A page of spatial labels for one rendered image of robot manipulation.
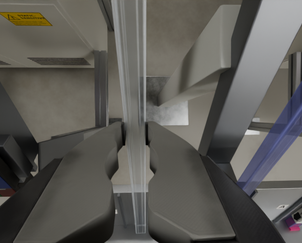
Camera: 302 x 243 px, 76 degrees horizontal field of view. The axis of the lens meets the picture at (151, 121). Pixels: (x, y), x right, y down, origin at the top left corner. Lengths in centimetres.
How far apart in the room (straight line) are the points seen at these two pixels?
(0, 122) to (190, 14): 101
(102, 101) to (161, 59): 46
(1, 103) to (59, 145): 9
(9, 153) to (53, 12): 35
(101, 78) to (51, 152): 46
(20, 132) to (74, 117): 75
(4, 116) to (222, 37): 26
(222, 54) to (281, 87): 104
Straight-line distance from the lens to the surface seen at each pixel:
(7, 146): 25
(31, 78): 116
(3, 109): 29
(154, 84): 100
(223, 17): 22
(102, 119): 69
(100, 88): 71
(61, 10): 52
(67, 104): 107
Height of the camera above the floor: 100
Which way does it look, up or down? 87 degrees down
